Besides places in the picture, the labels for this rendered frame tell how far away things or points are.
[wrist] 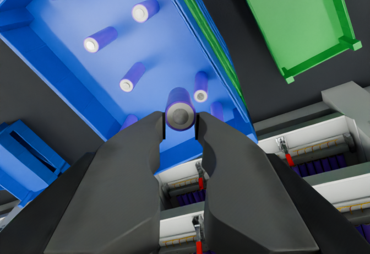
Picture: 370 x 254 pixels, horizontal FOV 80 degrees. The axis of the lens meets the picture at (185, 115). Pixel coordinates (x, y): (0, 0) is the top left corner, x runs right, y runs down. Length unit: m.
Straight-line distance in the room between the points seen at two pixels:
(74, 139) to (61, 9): 0.76
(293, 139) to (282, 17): 0.35
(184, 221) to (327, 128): 0.48
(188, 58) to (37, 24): 0.21
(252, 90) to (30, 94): 0.82
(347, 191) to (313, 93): 0.37
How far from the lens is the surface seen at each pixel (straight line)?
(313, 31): 0.79
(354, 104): 0.79
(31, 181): 1.23
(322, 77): 0.86
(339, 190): 0.61
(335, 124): 0.76
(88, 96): 0.38
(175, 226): 0.67
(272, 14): 0.74
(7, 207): 1.58
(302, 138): 0.74
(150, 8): 0.26
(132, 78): 0.29
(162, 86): 0.34
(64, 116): 1.01
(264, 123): 0.85
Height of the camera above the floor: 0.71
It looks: 58 degrees down
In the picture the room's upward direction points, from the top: 172 degrees counter-clockwise
